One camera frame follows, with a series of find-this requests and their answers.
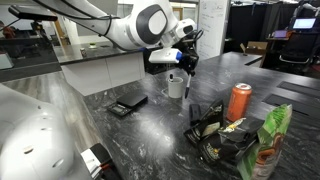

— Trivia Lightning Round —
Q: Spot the black digital kitchen scale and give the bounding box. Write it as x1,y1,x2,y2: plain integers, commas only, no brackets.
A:
106,91,149,118

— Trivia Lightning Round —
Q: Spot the white kitchen island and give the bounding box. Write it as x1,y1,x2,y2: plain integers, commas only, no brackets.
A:
53,41,147,97

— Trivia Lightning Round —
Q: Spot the green snack bag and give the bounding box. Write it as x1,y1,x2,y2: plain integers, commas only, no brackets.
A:
236,103,294,180

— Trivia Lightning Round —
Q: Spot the black camera bar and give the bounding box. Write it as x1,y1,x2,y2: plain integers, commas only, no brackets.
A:
8,4,58,22

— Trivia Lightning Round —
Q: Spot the black green label printer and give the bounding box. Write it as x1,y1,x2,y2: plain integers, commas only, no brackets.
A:
183,98,225,148

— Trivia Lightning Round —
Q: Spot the orange drink can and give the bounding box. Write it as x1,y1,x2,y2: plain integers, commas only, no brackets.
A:
226,82,253,123

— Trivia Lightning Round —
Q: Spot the black snack bag yellow print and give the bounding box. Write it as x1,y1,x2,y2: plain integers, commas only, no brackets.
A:
198,116,266,166

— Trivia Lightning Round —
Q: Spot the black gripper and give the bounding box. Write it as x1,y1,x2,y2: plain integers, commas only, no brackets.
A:
178,39,201,77

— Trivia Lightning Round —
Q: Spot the flat black case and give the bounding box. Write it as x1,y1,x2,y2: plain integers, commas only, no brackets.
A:
188,103,202,127

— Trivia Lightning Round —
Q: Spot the white ceramic mug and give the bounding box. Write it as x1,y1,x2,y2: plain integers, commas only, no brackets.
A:
167,76,185,100

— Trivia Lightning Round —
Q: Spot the lit computer monitor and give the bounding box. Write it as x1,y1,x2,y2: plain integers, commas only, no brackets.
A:
291,17,317,31

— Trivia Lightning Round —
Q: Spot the wrist camera with blue tape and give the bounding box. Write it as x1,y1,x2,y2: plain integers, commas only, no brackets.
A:
148,47,184,64

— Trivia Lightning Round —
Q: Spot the open cardboard box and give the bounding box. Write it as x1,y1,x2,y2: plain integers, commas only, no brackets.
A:
239,41,269,56

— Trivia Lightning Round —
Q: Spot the aluminium extrusion rail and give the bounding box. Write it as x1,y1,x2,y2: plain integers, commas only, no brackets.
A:
80,143,114,180

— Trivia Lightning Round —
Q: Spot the whiteboard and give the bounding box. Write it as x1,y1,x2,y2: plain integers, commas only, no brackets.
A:
196,0,231,61

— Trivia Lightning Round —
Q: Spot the black office chair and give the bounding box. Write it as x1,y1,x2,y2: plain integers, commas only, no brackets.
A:
278,31,318,73

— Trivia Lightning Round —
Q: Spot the open laptop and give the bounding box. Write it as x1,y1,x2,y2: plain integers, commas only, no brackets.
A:
272,29,288,39

